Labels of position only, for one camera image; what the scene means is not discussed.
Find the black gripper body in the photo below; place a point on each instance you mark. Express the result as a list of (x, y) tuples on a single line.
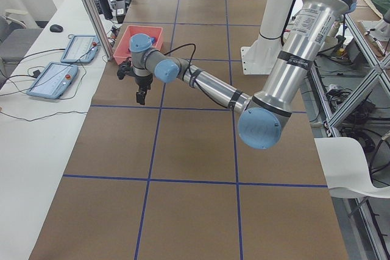
[(142, 82)]

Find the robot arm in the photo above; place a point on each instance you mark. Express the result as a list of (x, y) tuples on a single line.
[(263, 115)]

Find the pink plastic box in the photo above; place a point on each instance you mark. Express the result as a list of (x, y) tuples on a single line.
[(122, 50)]

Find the upper teach pendant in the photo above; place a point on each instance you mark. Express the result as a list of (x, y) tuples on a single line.
[(81, 49)]

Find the teach pendant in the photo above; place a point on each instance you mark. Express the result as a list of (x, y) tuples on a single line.
[(81, 49), (53, 80)]

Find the black bottle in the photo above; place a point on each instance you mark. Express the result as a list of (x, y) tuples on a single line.
[(106, 9)]

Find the lower teach pendant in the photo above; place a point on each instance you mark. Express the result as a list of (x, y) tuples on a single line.
[(53, 80)]

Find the black computer mouse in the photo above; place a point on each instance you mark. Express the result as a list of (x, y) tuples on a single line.
[(56, 28)]

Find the aluminium frame post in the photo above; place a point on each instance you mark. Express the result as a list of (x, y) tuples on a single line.
[(98, 27)]

